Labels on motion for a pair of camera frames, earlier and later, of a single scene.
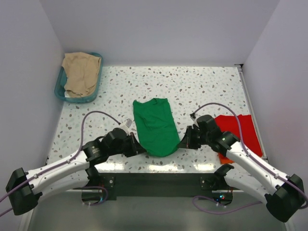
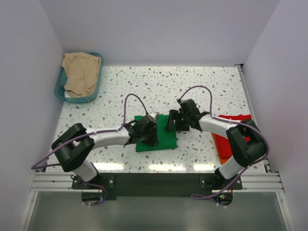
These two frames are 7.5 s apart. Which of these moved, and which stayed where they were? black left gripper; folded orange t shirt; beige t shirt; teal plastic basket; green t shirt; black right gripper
Moved: black left gripper; green t shirt; black right gripper
Stayed: beige t shirt; folded orange t shirt; teal plastic basket
